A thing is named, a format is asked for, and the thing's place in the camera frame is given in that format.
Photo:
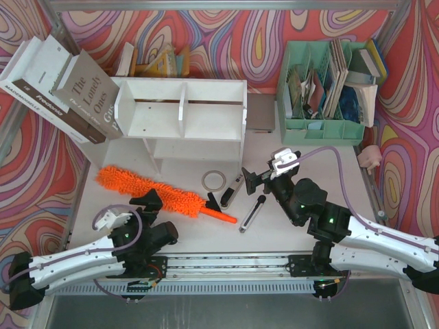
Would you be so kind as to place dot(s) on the clear tape roll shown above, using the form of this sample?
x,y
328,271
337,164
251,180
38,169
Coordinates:
x,y
213,181

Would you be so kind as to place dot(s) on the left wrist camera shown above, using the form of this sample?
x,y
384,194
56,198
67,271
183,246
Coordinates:
x,y
110,220

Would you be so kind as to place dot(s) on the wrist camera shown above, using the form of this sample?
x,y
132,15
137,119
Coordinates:
x,y
110,220
281,161

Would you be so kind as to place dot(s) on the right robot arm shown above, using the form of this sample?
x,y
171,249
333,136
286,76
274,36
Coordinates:
x,y
345,242

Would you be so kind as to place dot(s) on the grey notebook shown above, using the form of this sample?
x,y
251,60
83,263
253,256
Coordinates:
x,y
260,112

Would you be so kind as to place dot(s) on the mint green desk organizer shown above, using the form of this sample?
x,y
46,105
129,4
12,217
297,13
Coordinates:
x,y
297,126

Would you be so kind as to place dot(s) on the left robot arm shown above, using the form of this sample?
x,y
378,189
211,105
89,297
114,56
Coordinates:
x,y
31,278

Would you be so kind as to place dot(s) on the white books beside organizer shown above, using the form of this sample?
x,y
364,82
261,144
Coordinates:
x,y
367,72

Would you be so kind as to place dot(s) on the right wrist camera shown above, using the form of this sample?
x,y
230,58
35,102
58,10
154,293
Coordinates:
x,y
281,161

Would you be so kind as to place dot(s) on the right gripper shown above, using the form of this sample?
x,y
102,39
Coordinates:
x,y
260,177

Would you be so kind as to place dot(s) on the black binder clip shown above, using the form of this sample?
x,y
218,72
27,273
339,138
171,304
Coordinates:
x,y
211,203

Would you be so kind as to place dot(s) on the large grey white book stack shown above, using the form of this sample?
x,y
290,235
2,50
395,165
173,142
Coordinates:
x,y
72,92

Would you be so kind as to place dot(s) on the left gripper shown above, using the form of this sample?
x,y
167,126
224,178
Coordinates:
x,y
146,209

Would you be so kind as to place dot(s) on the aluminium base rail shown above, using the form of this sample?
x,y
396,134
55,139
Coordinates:
x,y
226,267

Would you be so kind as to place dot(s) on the black white marker pen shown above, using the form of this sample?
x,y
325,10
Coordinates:
x,y
246,223

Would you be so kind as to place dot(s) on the white wooden bookshelf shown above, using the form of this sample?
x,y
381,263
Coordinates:
x,y
184,118

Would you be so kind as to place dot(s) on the black grey stapler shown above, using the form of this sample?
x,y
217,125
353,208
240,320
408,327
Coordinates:
x,y
231,192

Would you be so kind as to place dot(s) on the small books behind shelf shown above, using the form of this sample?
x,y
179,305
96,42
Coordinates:
x,y
166,64

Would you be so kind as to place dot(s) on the pink piggy figurine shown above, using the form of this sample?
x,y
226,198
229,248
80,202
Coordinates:
x,y
370,158

